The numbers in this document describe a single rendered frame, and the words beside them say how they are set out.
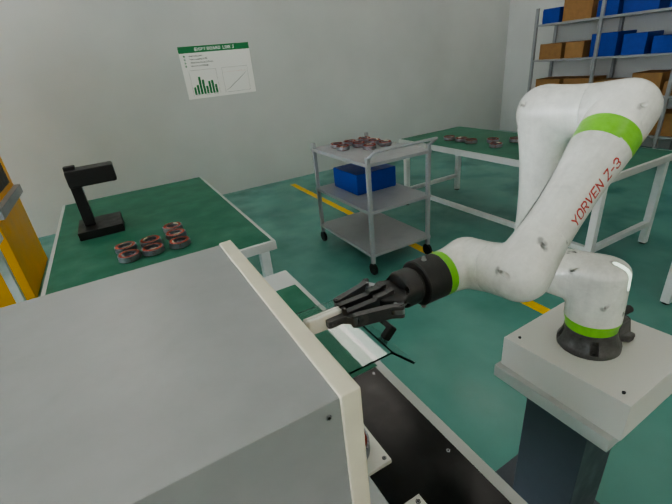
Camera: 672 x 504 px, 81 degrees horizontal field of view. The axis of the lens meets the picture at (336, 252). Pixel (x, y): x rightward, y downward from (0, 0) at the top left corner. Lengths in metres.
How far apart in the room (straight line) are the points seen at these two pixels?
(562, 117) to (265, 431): 0.89
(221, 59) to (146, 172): 1.74
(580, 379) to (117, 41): 5.42
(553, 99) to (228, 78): 5.11
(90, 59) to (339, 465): 5.44
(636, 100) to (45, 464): 1.03
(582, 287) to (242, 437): 0.92
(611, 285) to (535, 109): 0.44
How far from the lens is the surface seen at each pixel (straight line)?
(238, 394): 0.41
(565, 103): 1.04
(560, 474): 1.49
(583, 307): 1.15
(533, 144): 1.08
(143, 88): 5.67
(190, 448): 0.39
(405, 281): 0.75
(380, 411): 1.11
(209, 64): 5.81
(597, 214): 3.28
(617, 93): 1.00
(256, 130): 5.99
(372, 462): 1.00
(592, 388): 1.15
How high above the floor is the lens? 1.59
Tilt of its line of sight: 26 degrees down
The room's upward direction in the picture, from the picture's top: 6 degrees counter-clockwise
